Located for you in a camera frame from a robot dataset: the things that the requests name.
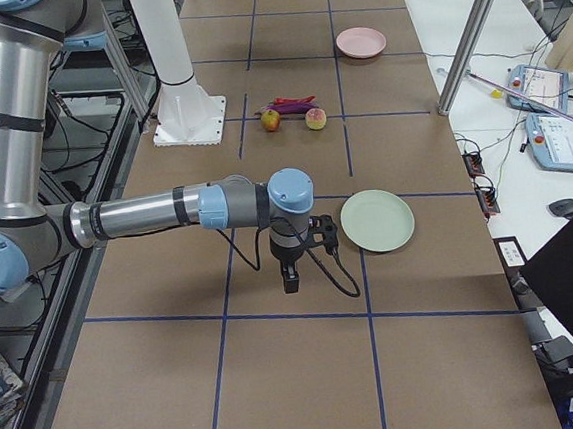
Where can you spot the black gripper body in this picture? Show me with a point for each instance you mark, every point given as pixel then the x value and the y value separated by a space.
pixel 285 258

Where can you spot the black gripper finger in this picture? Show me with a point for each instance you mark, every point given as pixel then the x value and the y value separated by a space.
pixel 290 280

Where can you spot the red yellow apple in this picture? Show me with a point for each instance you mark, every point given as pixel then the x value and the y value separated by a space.
pixel 270 120

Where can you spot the pink yellow peach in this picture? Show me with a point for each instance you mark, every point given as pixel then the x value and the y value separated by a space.
pixel 316 119

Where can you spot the purple eggplant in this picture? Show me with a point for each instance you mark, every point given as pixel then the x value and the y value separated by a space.
pixel 289 108

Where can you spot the red chili pepper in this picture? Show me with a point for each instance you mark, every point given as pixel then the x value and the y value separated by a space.
pixel 283 100

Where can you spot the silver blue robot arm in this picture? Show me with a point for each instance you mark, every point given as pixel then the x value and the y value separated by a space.
pixel 33 236

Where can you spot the light green plate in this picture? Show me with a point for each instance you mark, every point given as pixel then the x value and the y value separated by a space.
pixel 377 221

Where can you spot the lower orange black connector box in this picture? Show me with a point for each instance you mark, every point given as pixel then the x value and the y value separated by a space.
pixel 487 200

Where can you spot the orange black connector box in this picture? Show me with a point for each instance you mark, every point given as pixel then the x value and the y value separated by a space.
pixel 473 164
pixel 487 200

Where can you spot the upper orange black connector box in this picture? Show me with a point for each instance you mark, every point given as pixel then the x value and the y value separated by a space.
pixel 473 164

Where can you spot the pink plate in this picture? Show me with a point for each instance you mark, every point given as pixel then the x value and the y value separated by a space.
pixel 361 42

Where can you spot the white label card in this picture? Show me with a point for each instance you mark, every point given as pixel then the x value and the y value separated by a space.
pixel 511 253

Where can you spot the black computer mouse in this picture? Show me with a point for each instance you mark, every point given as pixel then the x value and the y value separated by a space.
pixel 562 208

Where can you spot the lower blue teach pendant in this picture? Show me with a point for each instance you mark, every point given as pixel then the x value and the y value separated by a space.
pixel 551 141

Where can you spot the blue teach pendant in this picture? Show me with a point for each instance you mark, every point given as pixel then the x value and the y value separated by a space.
pixel 547 86
pixel 551 141

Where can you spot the upper blue teach pendant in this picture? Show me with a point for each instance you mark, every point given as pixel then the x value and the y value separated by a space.
pixel 547 86

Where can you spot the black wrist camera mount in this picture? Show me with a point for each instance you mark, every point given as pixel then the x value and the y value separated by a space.
pixel 323 232

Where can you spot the white camera stand post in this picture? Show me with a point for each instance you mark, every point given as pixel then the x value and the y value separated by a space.
pixel 187 114

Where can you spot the aluminium frame post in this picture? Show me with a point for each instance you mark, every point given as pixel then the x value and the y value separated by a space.
pixel 466 46

